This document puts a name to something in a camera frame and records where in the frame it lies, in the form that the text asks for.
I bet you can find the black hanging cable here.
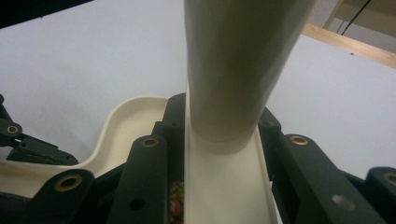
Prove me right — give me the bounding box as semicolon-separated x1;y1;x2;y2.
340;0;373;36

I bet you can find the beige wooden shelf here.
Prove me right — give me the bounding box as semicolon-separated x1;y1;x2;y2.
323;0;396;54

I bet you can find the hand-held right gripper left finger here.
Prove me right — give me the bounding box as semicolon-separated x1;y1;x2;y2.
106;92;187;224

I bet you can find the wooden table edge strip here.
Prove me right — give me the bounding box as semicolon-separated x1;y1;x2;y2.
301;22;396;70

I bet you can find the cream hand brush red cap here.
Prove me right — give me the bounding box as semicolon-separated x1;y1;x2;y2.
183;0;318;224

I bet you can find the white table sheet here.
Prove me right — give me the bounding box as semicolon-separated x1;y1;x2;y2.
0;0;396;181

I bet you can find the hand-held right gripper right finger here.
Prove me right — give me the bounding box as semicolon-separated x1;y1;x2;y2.
257;106;388;224

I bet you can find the cream plastic dustpan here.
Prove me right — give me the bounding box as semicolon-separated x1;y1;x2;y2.
0;95;171;199

